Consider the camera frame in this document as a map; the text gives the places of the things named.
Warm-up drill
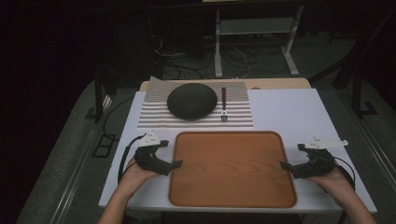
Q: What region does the tangle of floor cables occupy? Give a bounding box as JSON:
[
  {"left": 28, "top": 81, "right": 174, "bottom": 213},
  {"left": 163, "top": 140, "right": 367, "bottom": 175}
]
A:
[{"left": 148, "top": 33, "right": 290, "bottom": 80}]

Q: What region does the brown wooden tray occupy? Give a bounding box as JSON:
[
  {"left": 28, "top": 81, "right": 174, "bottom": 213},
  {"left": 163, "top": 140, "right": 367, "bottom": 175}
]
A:
[{"left": 168, "top": 131, "right": 298, "bottom": 209}]

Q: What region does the fork with brown handle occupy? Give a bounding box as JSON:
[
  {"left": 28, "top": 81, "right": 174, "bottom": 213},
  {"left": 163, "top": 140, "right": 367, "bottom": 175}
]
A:
[{"left": 219, "top": 86, "right": 229, "bottom": 122}]

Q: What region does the white metal stand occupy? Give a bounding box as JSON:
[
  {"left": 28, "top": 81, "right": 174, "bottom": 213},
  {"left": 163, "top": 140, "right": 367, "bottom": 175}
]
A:
[{"left": 214, "top": 5, "right": 305, "bottom": 79}]

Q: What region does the black floor frame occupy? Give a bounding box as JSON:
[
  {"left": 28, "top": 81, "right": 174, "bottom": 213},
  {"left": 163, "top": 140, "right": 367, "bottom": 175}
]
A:
[{"left": 91, "top": 133, "right": 119, "bottom": 159}]

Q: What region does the striped placemat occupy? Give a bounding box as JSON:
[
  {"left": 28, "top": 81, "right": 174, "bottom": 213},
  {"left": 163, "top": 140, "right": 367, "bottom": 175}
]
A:
[{"left": 136, "top": 76, "right": 255, "bottom": 129}]

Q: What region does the dark stand with foot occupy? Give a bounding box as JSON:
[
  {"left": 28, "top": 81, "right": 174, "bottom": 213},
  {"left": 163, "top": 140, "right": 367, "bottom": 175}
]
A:
[{"left": 350, "top": 59, "right": 379, "bottom": 119}]

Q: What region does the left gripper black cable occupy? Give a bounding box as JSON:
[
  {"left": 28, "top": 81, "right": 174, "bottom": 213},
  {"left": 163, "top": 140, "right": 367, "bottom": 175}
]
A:
[{"left": 117, "top": 133, "right": 148, "bottom": 185}]

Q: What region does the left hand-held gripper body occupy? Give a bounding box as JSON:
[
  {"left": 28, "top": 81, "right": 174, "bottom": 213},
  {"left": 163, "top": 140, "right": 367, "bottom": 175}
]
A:
[{"left": 134, "top": 129, "right": 173, "bottom": 177}]

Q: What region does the dark round bowl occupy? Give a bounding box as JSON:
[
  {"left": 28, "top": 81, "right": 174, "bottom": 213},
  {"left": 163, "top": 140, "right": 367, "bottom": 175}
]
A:
[{"left": 166, "top": 82, "right": 219, "bottom": 120}]

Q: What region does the person's right hand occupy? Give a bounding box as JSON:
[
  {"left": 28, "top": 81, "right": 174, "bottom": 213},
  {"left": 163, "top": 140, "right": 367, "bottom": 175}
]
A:
[{"left": 305, "top": 165, "right": 357, "bottom": 207}]

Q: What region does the thin black floor cable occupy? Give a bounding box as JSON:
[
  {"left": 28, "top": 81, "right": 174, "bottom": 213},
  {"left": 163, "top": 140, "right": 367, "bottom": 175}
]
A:
[{"left": 102, "top": 95, "right": 135, "bottom": 138}]

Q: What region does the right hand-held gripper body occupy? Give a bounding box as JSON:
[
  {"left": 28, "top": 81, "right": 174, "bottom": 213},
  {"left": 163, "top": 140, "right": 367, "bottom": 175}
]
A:
[{"left": 291, "top": 135, "right": 349, "bottom": 180}]

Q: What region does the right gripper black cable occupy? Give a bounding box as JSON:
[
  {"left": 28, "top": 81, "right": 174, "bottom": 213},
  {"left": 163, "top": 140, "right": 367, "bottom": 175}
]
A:
[{"left": 332, "top": 154, "right": 357, "bottom": 191}]

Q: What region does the person's left hand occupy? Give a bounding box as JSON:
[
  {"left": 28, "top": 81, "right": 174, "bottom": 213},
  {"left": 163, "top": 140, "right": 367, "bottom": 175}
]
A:
[{"left": 119, "top": 157, "right": 163, "bottom": 201}]

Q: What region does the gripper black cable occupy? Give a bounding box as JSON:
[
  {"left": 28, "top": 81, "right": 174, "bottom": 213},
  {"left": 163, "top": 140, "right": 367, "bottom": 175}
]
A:
[
  {"left": 117, "top": 133, "right": 148, "bottom": 185},
  {"left": 332, "top": 154, "right": 357, "bottom": 191}
]

